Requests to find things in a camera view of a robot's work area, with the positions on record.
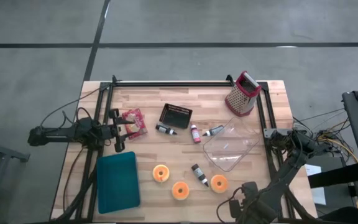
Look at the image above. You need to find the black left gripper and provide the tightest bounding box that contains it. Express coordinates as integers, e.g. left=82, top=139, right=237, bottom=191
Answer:
left=99, top=108, right=135, bottom=153

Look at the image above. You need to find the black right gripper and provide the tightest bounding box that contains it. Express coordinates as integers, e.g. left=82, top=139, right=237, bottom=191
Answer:
left=228, top=181, right=278, bottom=224

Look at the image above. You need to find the red snack packet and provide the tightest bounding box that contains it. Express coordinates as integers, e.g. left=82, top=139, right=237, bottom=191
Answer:
left=121, top=108, right=149, bottom=140

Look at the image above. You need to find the toy donut pink icing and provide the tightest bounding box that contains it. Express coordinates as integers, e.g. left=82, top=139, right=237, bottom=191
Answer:
left=209, top=174, right=229, bottom=194

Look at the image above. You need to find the black food colouring bottle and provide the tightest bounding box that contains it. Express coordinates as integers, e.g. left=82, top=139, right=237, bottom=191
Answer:
left=191, top=163, right=210, bottom=188
left=155, top=123, right=178, bottom=136

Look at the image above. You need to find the black slotted plastic basket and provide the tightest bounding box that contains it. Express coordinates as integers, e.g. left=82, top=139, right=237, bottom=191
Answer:
left=158, top=103, right=194, bottom=130

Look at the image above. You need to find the plain toy donut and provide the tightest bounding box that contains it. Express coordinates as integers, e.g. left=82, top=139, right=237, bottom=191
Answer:
left=152, top=164, right=171, bottom=184

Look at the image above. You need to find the pink food colouring bottle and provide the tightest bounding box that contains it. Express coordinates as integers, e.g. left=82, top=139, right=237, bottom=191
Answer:
left=190, top=124, right=202, bottom=144

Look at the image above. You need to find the dark grey food colouring bottle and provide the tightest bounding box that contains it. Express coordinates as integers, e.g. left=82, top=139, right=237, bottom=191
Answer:
left=201, top=124, right=226, bottom=138

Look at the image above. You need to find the teal plastic tray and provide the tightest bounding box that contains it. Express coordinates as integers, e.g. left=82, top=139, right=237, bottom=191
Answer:
left=96, top=151, right=142, bottom=215

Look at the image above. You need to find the clear plastic container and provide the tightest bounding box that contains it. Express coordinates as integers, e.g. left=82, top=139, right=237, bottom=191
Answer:
left=202, top=116, right=260, bottom=173

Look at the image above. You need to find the white paper sheet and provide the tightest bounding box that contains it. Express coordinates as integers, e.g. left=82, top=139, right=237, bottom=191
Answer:
left=304, top=164, right=327, bottom=206

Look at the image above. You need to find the grey metal mounting plate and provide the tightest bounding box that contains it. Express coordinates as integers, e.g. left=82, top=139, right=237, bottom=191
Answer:
left=263, top=128, right=279, bottom=139

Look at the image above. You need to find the black metal beam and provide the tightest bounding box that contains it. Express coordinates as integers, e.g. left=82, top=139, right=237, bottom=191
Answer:
left=307, top=162, right=358, bottom=189

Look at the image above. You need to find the red-trimmed metal box grater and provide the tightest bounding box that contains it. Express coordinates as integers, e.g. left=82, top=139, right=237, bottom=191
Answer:
left=224, top=70, right=263, bottom=118

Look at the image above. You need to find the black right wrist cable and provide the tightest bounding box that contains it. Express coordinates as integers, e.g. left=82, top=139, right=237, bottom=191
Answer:
left=216, top=186, right=244, bottom=224

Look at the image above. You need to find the thin grey cable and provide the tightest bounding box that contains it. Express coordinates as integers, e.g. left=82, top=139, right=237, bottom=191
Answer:
left=39, top=88, right=102, bottom=128

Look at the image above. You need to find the black aluminium table frame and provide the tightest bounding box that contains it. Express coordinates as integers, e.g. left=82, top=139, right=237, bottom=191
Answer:
left=56, top=74, right=315, bottom=223

